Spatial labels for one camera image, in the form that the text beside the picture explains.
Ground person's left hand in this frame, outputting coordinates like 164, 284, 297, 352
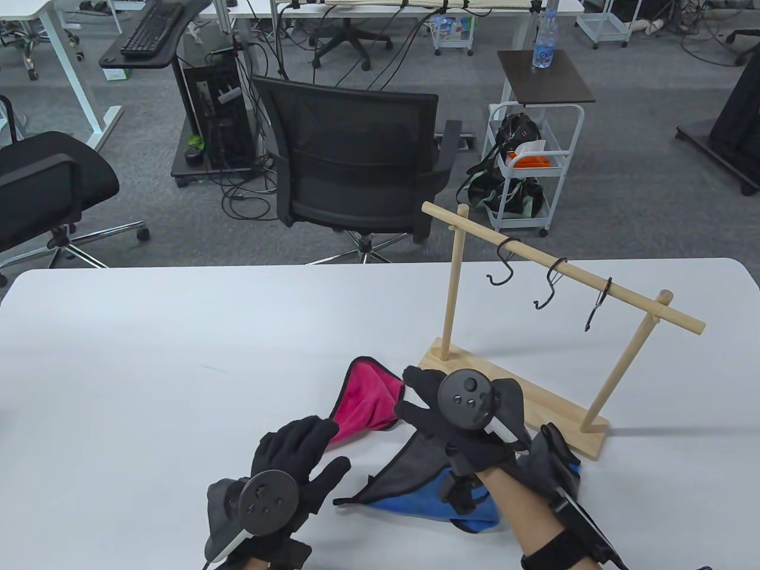
230, 416, 352, 570

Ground person's right hand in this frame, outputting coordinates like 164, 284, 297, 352
395, 365, 533, 477

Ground blue hand towel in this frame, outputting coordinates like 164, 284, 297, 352
332, 430, 503, 535

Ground grey hand towel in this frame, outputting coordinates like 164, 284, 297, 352
514, 423, 581, 495

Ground pink hand towel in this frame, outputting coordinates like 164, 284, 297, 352
327, 356, 406, 446

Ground black s-hook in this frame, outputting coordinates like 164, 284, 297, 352
487, 237, 522, 287
585, 277, 613, 332
533, 258, 568, 311

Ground person's right forearm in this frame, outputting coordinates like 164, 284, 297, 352
475, 457, 590, 570

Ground wooden hanging rack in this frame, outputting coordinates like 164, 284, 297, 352
419, 201, 707, 461

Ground black mesh office chair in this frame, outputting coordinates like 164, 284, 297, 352
252, 76, 463, 265

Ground white rolling cart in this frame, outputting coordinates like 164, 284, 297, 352
486, 102, 585, 238

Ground black bag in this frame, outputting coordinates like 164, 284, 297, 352
456, 113, 546, 218

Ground black computer tower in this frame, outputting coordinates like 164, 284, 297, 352
171, 45, 257, 188

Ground black padded office chair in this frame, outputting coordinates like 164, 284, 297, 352
0, 95, 150, 287

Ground brown side table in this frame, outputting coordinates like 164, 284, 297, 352
497, 50, 596, 106

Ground black chair base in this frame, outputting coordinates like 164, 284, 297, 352
312, 18, 394, 72

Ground clear water bottle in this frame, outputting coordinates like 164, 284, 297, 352
533, 0, 559, 69

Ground small white storage cart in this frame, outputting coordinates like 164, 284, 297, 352
432, 13, 476, 57

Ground black floor stand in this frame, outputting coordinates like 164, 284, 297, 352
676, 50, 760, 197

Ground black keyboard desk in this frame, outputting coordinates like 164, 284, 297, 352
99, 0, 216, 71

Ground black keyboard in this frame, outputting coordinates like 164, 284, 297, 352
121, 2, 185, 58

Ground white standing desk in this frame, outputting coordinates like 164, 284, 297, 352
0, 0, 124, 150

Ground long white desk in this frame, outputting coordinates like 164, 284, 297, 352
229, 0, 585, 20

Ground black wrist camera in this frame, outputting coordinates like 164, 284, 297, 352
549, 484, 625, 570

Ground black floor cables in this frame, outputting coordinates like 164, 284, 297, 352
221, 169, 280, 221

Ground white wire cart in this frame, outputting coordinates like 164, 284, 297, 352
576, 0, 631, 49

